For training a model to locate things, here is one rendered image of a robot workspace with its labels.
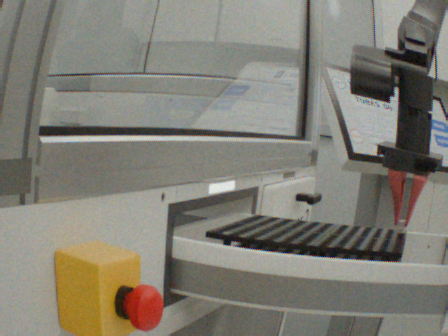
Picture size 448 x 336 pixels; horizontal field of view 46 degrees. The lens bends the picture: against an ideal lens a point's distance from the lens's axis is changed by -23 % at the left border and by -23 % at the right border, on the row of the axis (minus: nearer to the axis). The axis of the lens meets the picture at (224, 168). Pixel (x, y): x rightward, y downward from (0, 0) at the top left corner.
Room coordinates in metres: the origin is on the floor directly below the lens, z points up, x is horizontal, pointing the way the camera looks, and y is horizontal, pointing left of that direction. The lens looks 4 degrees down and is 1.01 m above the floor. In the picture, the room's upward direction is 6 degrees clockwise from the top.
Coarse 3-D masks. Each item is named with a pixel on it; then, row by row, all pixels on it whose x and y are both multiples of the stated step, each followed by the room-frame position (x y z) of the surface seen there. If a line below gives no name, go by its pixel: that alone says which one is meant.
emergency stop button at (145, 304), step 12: (144, 288) 0.41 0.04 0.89; (132, 300) 0.40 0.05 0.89; (144, 300) 0.41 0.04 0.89; (156, 300) 0.42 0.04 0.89; (132, 312) 0.40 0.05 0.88; (144, 312) 0.40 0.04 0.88; (156, 312) 0.42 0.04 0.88; (132, 324) 0.41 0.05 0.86; (144, 324) 0.40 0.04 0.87; (156, 324) 0.42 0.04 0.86
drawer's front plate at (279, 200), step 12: (300, 180) 1.08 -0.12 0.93; (312, 180) 1.15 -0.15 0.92; (264, 192) 0.91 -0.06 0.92; (276, 192) 0.91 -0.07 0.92; (288, 192) 0.98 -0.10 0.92; (300, 192) 1.06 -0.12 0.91; (312, 192) 1.17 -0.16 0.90; (264, 204) 0.91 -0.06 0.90; (276, 204) 0.92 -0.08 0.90; (288, 204) 0.99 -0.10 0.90; (300, 204) 1.08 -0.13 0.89; (276, 216) 0.93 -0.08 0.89; (288, 216) 1.00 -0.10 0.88; (300, 216) 1.09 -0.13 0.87
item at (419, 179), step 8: (384, 160) 0.72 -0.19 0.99; (392, 160) 0.71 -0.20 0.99; (400, 160) 0.71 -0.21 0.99; (408, 160) 0.70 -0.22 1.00; (392, 168) 0.71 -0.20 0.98; (400, 168) 0.71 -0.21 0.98; (408, 168) 0.70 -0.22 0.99; (416, 168) 0.71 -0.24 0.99; (424, 168) 0.72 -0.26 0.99; (416, 176) 0.70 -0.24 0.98; (424, 176) 0.69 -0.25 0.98; (416, 184) 0.70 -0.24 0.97; (424, 184) 0.74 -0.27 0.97; (416, 192) 0.70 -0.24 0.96; (416, 200) 0.71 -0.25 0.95; (408, 208) 0.72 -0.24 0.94; (408, 216) 0.72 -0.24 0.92
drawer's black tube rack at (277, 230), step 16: (240, 224) 0.74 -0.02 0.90; (256, 224) 0.75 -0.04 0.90; (272, 224) 0.76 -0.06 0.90; (288, 224) 0.77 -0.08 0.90; (304, 224) 0.78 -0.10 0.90; (320, 224) 0.78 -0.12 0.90; (224, 240) 0.66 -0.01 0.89; (240, 240) 0.65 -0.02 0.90; (256, 240) 0.65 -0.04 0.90; (272, 240) 0.65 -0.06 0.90; (288, 240) 0.66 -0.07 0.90; (304, 240) 0.66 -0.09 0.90; (320, 240) 0.66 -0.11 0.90; (336, 240) 0.67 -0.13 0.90; (352, 240) 0.67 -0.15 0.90; (368, 240) 0.67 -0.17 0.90; (384, 240) 0.68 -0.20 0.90; (320, 256) 0.71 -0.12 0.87; (336, 256) 0.72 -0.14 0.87; (352, 256) 0.72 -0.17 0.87; (368, 256) 0.72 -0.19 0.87; (384, 256) 0.60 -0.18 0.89
